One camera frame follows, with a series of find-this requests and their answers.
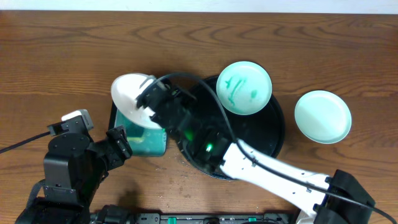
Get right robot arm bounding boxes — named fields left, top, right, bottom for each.
left=136, top=77, right=377, bottom=223

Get mint plate with one smear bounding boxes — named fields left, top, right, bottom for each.
left=294, top=90, right=352, bottom=144

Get green scrubbing sponge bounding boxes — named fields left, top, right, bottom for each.
left=126, top=126, right=145, bottom=143

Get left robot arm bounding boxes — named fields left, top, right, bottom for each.
left=16, top=126, right=132, bottom=223

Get mint plate with three smears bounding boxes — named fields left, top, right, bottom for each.
left=216, top=61, right=272, bottom=116

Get white plate with smears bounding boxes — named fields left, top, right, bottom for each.
left=111, top=73, right=161, bottom=129

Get round black tray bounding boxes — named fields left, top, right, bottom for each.
left=177, top=84, right=285, bottom=180

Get black rectangular water tray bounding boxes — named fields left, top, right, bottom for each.
left=108, top=103, right=167, bottom=157

